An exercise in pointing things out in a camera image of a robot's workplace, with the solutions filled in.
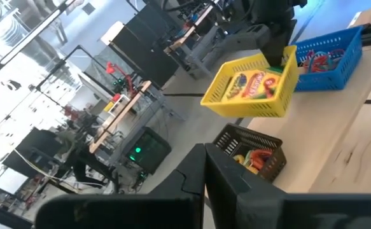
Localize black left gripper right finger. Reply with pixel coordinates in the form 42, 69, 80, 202
205, 142, 371, 229

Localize black mesh basket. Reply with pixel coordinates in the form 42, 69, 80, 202
212, 123, 287, 183

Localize dark partition panel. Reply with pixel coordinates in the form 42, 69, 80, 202
111, 3, 180, 87

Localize blue plastic basket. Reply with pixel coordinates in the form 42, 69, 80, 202
291, 25, 364, 92

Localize long wooden workbench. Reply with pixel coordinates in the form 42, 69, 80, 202
88, 80, 153, 154

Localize black computer green light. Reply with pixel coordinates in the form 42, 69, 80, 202
121, 126, 172, 175

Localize yellow plastic basket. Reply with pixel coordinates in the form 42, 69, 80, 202
200, 45, 300, 118

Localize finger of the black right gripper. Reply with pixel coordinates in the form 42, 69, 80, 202
261, 39, 288, 68

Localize red machine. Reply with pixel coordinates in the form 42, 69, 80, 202
105, 62, 139, 96

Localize yellow green crayon box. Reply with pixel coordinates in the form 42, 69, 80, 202
221, 69, 281, 102

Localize dark red rubber bands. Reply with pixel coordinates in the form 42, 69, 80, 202
309, 53, 334, 73

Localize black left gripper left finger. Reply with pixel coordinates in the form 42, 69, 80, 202
34, 142, 207, 229

